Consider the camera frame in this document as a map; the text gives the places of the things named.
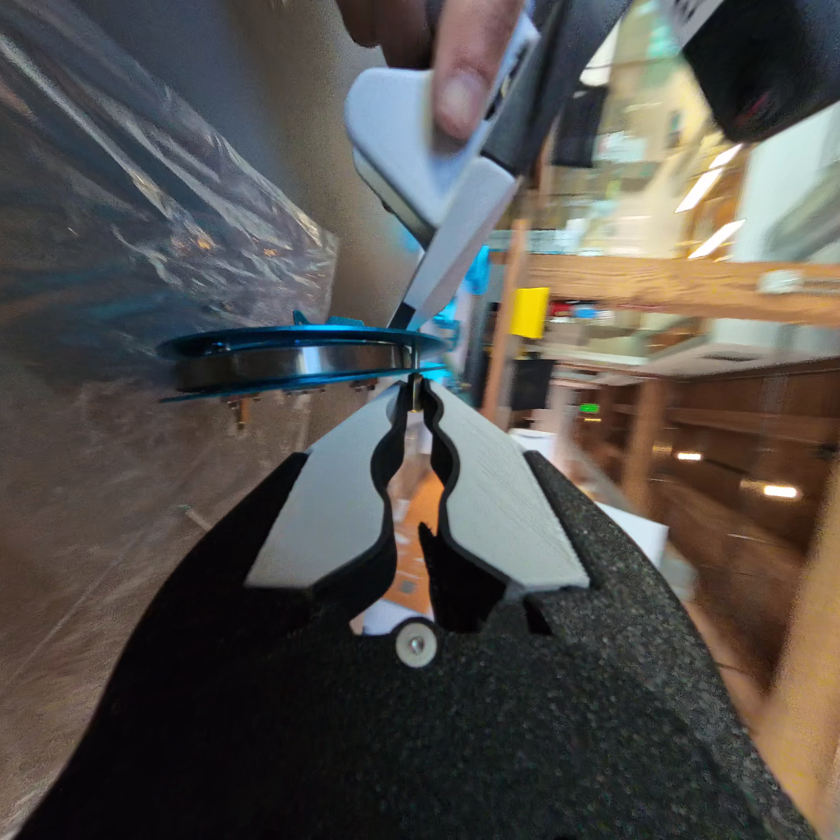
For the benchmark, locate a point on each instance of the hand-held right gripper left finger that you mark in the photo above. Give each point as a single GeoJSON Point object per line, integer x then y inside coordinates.
{"type": "Point", "coordinates": [321, 518]}

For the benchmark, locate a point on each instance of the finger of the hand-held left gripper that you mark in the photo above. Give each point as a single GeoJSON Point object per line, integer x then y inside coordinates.
{"type": "Point", "coordinates": [459, 249]}

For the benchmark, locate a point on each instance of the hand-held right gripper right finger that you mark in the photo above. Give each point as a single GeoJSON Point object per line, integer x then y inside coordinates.
{"type": "Point", "coordinates": [505, 512]}

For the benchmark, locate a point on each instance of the brass hex standoff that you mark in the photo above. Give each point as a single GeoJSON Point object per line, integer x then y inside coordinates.
{"type": "Point", "coordinates": [415, 394]}

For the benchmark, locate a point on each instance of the blue disc bearing assembly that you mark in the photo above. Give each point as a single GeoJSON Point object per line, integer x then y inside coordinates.
{"type": "Point", "coordinates": [295, 358]}

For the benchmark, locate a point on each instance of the person's left hand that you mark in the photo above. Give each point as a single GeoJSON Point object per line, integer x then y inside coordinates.
{"type": "Point", "coordinates": [472, 59]}

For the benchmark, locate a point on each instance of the yellow sign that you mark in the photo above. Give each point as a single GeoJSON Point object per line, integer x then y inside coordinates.
{"type": "Point", "coordinates": [530, 313]}

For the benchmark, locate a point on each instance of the clear plastic bag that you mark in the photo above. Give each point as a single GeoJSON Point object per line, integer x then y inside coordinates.
{"type": "Point", "coordinates": [131, 229]}

